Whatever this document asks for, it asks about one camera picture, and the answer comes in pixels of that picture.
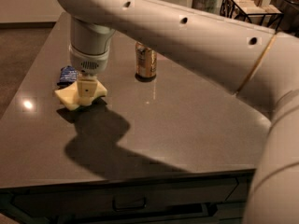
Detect black wire basket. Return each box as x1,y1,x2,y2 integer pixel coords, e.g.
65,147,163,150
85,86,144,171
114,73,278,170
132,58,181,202
219,0,285,32

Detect blue rxbar wrapper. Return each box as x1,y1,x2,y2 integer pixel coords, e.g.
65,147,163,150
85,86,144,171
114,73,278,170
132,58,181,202
57,65,78,86

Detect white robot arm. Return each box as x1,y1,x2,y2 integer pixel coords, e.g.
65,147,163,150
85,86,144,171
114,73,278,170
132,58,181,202
57,0,299,224

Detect gold soda can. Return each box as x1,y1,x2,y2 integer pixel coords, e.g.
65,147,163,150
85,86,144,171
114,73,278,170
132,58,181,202
135,42,157,79

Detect yellow sponge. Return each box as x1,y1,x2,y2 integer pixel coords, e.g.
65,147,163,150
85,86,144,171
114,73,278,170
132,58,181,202
55,81,107,111

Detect napkins in wire basket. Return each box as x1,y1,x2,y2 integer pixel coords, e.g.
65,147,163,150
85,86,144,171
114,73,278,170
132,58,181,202
226,0,282,26

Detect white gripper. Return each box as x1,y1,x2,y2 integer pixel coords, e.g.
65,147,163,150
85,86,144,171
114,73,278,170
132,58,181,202
69,45,109,105

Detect dark jar with snacks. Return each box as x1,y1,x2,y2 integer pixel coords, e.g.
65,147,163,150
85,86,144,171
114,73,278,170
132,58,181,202
270,0,299,34

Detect dark cabinet drawer front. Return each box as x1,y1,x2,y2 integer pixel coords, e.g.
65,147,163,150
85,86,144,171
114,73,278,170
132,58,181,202
10,176,239,220

